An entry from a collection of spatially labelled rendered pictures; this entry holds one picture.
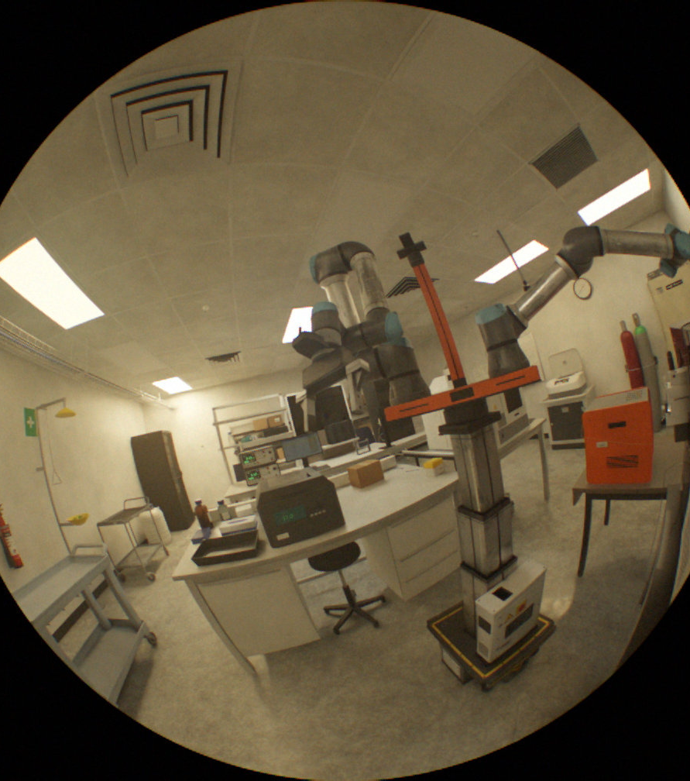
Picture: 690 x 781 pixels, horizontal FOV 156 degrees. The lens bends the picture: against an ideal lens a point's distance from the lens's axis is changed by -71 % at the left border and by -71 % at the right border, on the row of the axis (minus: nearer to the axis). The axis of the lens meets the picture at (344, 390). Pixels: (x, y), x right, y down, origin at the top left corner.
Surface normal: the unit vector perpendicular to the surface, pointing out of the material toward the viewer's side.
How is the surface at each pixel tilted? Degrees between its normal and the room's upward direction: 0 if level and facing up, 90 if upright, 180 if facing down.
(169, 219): 180
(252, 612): 90
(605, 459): 90
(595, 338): 90
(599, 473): 90
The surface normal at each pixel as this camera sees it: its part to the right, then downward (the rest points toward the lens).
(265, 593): 0.33, -0.17
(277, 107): 0.26, 0.96
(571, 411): -0.91, 0.21
